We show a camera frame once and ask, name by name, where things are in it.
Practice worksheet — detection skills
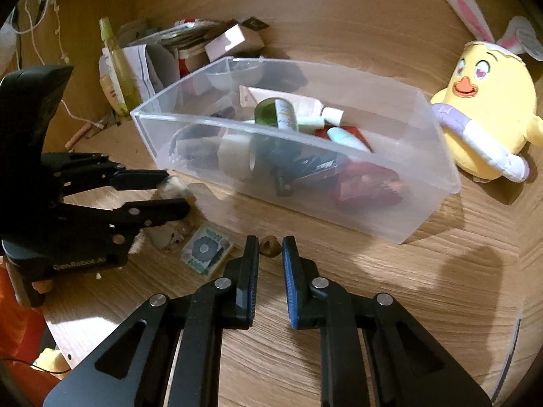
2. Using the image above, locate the beige wooden block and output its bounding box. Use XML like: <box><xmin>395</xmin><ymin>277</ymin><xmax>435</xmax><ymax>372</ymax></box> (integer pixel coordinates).
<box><xmin>145</xmin><ymin>220</ymin><xmax>193</xmax><ymax>251</ymax></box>

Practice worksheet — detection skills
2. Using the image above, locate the green flower mahjong tile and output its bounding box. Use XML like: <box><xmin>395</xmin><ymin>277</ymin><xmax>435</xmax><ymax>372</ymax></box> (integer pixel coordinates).
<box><xmin>181</xmin><ymin>223</ymin><xmax>234</xmax><ymax>277</ymax></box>

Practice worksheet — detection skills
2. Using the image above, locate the teal white small bottle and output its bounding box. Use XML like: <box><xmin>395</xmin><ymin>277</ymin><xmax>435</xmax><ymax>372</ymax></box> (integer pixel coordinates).
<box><xmin>327</xmin><ymin>127</ymin><xmax>371</xmax><ymax>153</ymax></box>

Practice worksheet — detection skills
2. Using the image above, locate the white translucent cap item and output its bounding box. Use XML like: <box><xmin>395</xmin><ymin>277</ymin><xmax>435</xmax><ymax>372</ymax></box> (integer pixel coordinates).
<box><xmin>156</xmin><ymin>175</ymin><xmax>196</xmax><ymax>205</ymax></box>

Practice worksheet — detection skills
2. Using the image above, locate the round compact mirror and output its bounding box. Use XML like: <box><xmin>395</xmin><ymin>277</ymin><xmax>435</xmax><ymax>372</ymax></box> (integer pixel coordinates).
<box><xmin>168</xmin><ymin>124</ymin><xmax>222</xmax><ymax>171</ymax></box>

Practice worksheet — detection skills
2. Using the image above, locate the yellow-green spray bottle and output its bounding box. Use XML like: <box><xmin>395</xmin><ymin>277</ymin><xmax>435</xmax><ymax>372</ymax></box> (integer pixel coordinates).
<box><xmin>99</xmin><ymin>17</ymin><xmax>142</xmax><ymax>117</ymax></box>

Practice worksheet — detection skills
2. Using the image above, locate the white tape roll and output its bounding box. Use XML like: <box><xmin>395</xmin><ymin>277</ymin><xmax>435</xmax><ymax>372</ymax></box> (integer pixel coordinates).
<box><xmin>217</xmin><ymin>133</ymin><xmax>256</xmax><ymax>181</ymax></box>

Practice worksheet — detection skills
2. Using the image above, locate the white paper boxes stack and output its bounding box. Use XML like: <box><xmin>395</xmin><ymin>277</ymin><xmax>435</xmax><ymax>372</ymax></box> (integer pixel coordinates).
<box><xmin>98</xmin><ymin>44</ymin><xmax>181</xmax><ymax>103</ymax></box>

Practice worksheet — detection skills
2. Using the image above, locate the small brown nut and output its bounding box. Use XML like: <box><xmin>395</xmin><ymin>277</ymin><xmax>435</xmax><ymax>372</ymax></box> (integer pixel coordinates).
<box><xmin>259</xmin><ymin>235</ymin><xmax>283</xmax><ymax>258</ymax></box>

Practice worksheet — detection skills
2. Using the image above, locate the dark green bottle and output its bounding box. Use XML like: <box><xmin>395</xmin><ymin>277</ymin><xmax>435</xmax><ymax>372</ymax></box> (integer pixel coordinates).
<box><xmin>254</xmin><ymin>97</ymin><xmax>302</xmax><ymax>197</ymax></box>

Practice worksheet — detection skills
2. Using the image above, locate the red snack packet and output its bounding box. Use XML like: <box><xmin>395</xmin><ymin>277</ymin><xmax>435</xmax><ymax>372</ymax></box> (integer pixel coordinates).
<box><xmin>315</xmin><ymin>125</ymin><xmax>407</xmax><ymax>210</ymax></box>

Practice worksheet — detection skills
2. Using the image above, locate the small white cardboard box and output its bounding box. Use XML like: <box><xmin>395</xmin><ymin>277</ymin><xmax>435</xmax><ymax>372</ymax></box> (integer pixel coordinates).
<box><xmin>204</xmin><ymin>24</ymin><xmax>264</xmax><ymax>62</ymax></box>

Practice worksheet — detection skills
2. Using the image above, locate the blue small packet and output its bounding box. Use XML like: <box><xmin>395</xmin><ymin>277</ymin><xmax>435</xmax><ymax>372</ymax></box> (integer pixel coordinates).
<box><xmin>286</xmin><ymin>151</ymin><xmax>350</xmax><ymax>185</ymax></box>

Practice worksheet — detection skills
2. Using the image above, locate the clear plastic storage bin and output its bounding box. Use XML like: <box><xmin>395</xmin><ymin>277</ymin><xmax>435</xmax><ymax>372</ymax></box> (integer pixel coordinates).
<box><xmin>133</xmin><ymin>58</ymin><xmax>461</xmax><ymax>243</ymax></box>

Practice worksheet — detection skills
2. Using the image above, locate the white cosmetic tube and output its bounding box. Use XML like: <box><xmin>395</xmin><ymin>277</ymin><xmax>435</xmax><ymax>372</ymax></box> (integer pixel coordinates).
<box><xmin>239</xmin><ymin>85</ymin><xmax>344</xmax><ymax>130</ymax></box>

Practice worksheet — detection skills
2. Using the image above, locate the yellow chick plush toy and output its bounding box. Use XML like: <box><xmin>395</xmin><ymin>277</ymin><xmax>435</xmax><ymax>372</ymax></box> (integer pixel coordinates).
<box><xmin>431</xmin><ymin>0</ymin><xmax>542</xmax><ymax>183</ymax></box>

